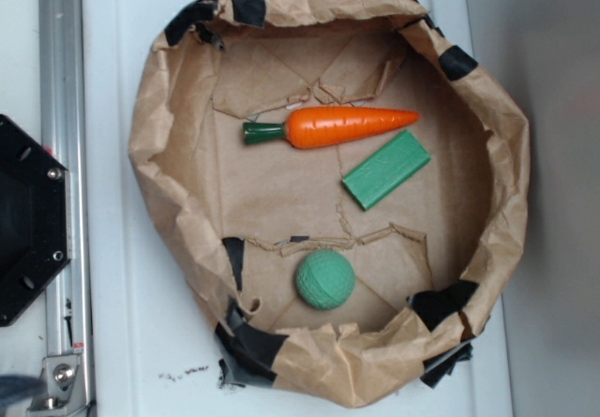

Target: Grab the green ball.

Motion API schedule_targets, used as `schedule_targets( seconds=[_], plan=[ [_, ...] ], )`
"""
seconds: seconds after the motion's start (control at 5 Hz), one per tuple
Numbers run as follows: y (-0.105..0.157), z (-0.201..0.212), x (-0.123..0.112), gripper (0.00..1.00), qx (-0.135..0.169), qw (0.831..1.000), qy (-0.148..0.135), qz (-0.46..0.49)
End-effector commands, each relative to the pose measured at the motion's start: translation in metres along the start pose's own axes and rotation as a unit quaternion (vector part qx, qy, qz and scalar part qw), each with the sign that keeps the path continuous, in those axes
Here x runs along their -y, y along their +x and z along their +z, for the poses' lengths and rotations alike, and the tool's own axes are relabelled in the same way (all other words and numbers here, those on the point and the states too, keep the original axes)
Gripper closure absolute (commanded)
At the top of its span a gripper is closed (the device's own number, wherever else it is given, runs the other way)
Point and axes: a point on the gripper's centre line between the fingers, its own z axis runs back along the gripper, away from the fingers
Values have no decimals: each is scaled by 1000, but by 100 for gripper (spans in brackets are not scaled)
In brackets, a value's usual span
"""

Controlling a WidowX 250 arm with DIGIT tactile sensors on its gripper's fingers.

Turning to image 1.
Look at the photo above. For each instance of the brown paper bag tray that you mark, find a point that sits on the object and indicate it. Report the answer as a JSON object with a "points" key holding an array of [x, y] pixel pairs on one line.
{"points": [[430, 259]]}

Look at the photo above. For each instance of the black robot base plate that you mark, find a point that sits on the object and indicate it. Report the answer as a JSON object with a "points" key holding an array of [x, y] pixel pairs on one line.
{"points": [[34, 224]]}

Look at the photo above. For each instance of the metal corner bracket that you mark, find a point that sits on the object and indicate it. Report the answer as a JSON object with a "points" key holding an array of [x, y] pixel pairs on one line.
{"points": [[65, 387]]}

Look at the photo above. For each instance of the orange toy carrot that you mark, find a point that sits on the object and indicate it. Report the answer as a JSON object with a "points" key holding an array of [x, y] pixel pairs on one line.
{"points": [[319, 127]]}

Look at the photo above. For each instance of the green dimpled ball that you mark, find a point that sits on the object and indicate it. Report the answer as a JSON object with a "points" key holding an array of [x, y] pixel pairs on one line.
{"points": [[325, 279]]}

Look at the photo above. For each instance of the aluminium extrusion rail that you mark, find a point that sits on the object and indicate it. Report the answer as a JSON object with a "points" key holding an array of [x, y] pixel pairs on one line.
{"points": [[68, 297]]}

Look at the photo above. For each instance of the green rectangular block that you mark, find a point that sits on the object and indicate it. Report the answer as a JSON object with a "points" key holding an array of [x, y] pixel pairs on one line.
{"points": [[386, 169]]}

